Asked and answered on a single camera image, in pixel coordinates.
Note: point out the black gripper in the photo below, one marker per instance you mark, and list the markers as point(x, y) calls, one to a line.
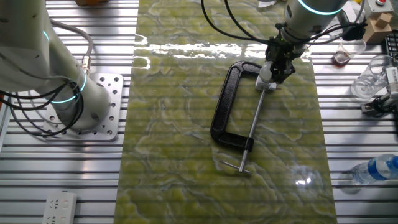
point(281, 51)

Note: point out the black C-clamp with steel screw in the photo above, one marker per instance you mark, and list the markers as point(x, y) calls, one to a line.
point(224, 109)

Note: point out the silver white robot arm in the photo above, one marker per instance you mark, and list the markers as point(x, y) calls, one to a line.
point(28, 46)

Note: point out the crumpled white tissue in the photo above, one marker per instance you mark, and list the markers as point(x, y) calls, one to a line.
point(266, 2)

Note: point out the small glass beaker dark liquid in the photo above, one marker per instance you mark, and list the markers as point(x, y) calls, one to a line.
point(342, 57)

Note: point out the clear plastic cup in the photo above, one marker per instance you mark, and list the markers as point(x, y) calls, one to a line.
point(370, 81)

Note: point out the large wooden block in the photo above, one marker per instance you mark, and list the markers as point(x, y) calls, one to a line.
point(374, 34)

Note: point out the grey box red button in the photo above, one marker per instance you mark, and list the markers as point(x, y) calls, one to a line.
point(377, 7)

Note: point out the small wooden block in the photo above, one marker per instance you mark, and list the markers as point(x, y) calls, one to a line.
point(385, 19)

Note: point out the black keyboard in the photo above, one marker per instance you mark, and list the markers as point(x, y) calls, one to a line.
point(393, 45)

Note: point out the green marble pattern mat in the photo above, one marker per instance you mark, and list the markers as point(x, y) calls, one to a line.
point(174, 124)

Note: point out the blue label water bottle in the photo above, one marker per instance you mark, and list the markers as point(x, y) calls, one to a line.
point(376, 169)

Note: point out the white power strip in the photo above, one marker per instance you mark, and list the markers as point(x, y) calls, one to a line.
point(59, 208)

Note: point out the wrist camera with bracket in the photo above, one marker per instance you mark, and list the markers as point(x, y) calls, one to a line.
point(354, 31)

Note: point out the camera clamp mount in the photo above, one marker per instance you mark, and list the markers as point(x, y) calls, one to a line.
point(371, 107)

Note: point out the silver depth camera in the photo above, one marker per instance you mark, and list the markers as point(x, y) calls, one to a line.
point(393, 81)

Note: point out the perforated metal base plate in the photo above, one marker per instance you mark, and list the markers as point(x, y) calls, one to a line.
point(110, 93)

